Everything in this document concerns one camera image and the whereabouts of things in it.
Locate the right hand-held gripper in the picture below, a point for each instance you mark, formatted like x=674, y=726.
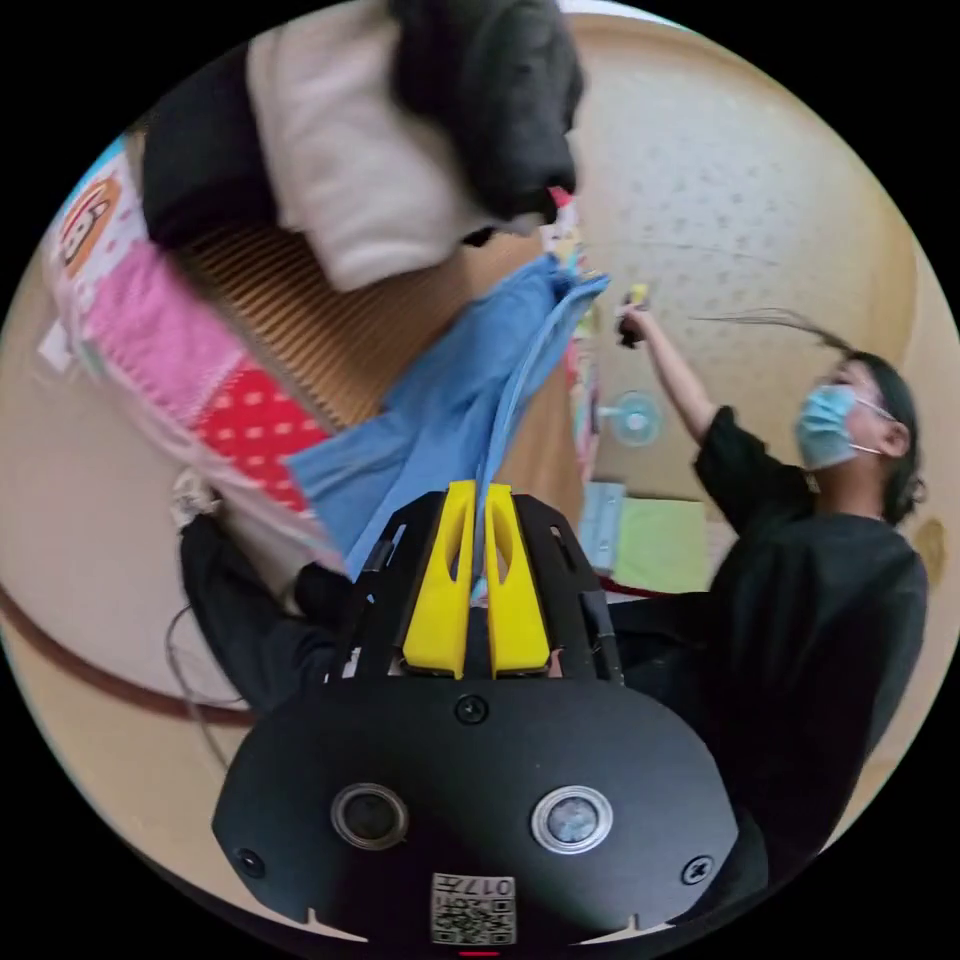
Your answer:
x=626, y=334

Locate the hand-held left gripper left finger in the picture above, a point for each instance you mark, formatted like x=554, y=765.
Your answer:
x=436, y=600

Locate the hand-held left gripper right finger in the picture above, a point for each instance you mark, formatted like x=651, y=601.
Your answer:
x=519, y=607

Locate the light blue jeans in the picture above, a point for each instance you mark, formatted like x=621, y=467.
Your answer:
x=442, y=390

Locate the person's right forearm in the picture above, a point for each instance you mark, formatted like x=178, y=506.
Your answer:
x=679, y=375

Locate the person's right hand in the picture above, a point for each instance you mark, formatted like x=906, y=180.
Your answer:
x=639, y=324

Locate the light blue fan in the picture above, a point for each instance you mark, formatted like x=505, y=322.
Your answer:
x=637, y=418

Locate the person's body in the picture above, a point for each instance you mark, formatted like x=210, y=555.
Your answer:
x=817, y=622

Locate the pile of clothes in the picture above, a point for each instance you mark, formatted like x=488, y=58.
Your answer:
x=360, y=142

